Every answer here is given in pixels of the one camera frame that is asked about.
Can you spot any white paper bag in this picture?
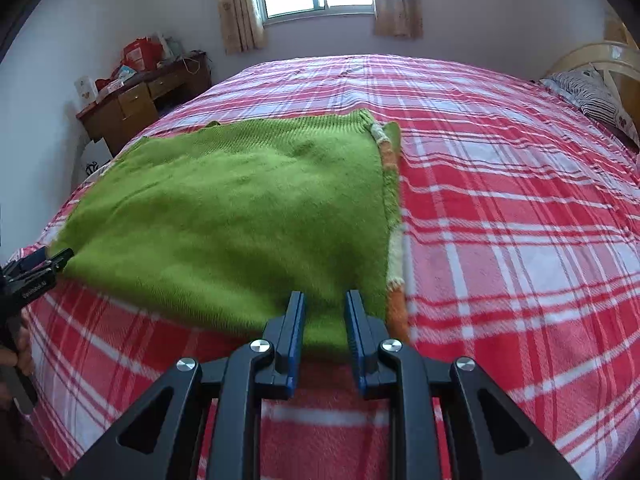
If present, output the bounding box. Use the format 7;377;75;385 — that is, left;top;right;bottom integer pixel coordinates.
74;139;115;183

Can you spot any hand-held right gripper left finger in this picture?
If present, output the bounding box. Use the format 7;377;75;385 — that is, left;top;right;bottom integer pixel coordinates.
65;290;307;480

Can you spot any striped pillow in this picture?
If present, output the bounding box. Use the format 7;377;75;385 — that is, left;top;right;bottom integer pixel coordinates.
539;66;640;147

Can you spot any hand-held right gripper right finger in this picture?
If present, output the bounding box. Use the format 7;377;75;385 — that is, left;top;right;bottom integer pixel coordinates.
345;289;583;480

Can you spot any cream curved headboard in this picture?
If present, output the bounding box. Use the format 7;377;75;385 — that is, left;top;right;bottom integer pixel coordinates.
542;41;640;111

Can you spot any green orange striped knit sweater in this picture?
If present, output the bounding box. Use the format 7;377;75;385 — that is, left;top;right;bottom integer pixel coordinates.
47;109;416;356

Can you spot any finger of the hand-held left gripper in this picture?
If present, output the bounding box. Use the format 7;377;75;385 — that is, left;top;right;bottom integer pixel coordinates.
44;246;75;276

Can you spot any brown wooden desk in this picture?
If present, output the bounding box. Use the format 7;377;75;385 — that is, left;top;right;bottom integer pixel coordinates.
76;51;213;157

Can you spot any red gift box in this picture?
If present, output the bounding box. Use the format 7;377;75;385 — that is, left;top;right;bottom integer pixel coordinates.
122;36;164;72

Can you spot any person's left hand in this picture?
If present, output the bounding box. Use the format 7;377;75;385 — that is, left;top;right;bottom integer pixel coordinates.
0;326;36;378

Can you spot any red plaid bed sheet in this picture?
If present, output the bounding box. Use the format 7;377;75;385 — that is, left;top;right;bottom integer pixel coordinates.
17;52;640;480

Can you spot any white printed carton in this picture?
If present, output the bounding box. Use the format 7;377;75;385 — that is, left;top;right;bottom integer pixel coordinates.
73;76;97;109

